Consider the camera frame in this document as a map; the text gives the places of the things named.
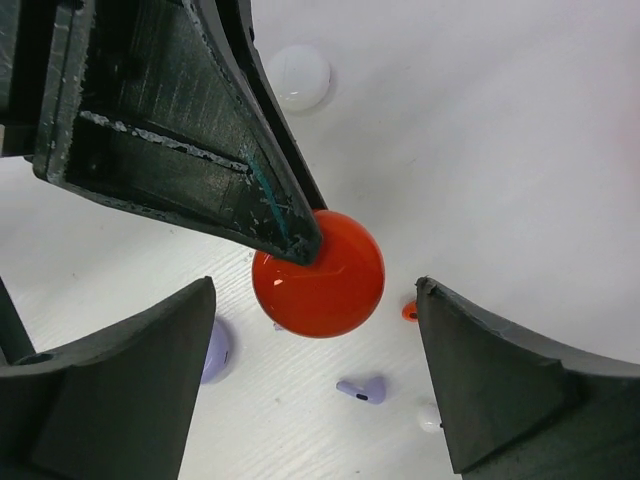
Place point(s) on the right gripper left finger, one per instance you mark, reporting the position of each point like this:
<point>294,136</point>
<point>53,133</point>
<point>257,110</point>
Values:
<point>115,404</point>

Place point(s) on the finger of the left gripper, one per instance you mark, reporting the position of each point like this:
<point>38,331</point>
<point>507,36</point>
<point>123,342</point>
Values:
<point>161,109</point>

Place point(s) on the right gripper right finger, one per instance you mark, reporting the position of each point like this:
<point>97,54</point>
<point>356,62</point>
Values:
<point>515,404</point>

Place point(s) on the orange earbud charging case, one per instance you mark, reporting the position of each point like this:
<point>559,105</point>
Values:
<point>334,295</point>

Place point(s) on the purple earbud charging case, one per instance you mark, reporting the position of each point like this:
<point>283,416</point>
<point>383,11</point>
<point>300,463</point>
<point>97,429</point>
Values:
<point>218,355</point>

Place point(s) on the white earbud charging case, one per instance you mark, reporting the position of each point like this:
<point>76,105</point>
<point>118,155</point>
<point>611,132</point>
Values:
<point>299,76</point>

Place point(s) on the purple earbud right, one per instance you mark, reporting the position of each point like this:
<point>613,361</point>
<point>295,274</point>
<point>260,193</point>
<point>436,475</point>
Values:
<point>373,391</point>

